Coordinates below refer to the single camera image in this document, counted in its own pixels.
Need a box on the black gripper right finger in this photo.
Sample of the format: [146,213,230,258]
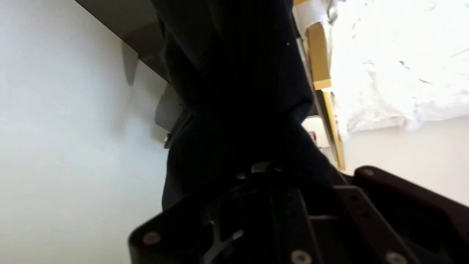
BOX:
[331,166,469,264]

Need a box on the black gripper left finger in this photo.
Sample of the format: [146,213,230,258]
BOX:
[129,163,313,264]

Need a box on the black shirt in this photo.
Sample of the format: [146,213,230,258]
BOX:
[151,0,334,208]

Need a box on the bed with white sheets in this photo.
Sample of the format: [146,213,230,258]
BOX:
[331,0,469,138]

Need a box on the wooden bed footboard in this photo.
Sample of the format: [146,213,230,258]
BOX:
[291,0,346,170]

